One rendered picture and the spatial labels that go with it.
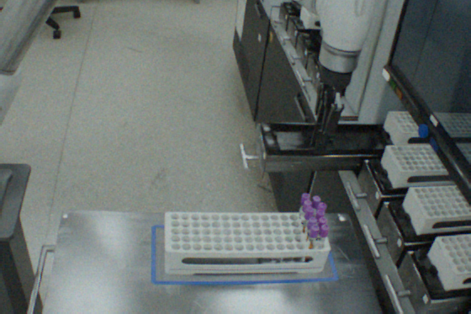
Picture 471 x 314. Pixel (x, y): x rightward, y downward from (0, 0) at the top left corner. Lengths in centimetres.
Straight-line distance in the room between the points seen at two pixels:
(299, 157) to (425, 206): 34
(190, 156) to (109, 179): 42
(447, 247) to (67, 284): 74
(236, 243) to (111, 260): 23
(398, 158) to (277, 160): 29
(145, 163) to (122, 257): 150
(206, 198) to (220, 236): 136
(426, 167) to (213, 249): 58
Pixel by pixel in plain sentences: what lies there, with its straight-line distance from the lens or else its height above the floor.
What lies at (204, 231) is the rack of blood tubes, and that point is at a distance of 94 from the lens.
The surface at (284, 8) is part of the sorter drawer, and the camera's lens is 209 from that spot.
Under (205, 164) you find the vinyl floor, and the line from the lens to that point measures 245.
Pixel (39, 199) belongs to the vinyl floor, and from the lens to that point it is 231.
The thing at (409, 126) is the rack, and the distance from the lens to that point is 139.
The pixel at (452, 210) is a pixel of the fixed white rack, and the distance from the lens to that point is 116.
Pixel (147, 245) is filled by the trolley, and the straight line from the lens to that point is 98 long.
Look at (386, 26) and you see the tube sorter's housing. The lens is 141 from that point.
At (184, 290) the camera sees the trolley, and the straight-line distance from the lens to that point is 92.
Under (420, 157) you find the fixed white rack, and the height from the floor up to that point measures 86.
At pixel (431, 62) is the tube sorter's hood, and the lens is 117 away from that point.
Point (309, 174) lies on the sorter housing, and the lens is 172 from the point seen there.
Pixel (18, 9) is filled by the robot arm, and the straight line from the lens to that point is 118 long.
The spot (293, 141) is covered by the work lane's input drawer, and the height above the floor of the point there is 80.
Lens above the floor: 156
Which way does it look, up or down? 36 degrees down
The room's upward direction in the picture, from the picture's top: 8 degrees clockwise
